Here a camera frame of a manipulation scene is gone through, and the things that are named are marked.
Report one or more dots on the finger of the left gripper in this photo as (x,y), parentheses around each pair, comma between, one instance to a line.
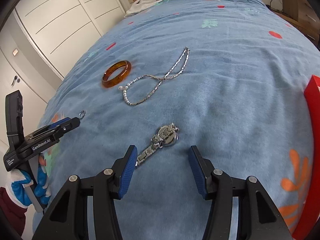
(61,122)
(65,127)

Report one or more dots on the blue white gloved left hand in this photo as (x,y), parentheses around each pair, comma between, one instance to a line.
(18,180)

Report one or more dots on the blue patterned bedspread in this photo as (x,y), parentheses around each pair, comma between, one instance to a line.
(230,74)

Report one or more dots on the wooden drawer cabinet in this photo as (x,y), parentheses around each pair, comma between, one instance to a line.
(304,17)

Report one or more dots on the silver metal wristwatch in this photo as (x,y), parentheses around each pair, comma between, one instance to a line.
(166,136)

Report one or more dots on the white wardrobe doors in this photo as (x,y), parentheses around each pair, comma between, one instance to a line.
(63,30)

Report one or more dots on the amber resin bangle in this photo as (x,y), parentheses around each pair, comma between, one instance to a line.
(115,74)

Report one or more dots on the white printed garment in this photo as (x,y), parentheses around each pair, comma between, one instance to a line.
(141,5)

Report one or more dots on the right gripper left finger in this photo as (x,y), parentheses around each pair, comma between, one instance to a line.
(67,217)

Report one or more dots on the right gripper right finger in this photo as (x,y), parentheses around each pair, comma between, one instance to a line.
(258,216)

